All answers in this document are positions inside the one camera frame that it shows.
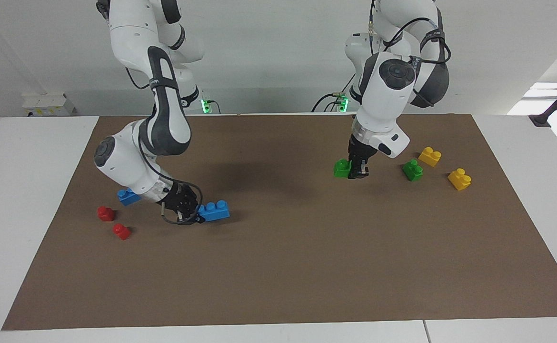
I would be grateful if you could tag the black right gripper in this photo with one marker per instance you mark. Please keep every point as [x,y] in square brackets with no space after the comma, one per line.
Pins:
[182,197]

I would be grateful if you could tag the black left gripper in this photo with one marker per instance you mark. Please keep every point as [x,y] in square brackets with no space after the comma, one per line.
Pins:
[360,151]

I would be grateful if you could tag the green two-stud toy block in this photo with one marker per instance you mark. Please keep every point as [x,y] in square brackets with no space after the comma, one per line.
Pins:
[341,169]
[412,171]

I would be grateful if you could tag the blue three-stud toy block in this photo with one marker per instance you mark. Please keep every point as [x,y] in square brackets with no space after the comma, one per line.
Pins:
[216,212]
[127,196]

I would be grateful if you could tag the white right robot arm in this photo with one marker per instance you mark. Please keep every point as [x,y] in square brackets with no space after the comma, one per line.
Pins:
[121,162]

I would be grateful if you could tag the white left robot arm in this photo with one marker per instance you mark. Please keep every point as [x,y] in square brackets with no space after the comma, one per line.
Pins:
[383,105]

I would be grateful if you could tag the yellow two-stud toy block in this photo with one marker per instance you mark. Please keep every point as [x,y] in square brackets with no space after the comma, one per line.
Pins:
[459,180]
[429,157]

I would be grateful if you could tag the red one-stud toy block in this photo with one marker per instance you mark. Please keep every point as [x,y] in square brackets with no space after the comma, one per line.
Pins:
[122,232]
[105,214]

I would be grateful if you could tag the brown table mat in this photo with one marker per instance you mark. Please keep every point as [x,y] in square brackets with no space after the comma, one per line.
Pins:
[278,262]

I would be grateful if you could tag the white wall socket box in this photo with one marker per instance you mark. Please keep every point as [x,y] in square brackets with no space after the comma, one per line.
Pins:
[45,102]

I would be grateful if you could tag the black camera stand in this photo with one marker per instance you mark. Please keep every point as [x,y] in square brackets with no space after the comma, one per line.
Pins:
[540,120]

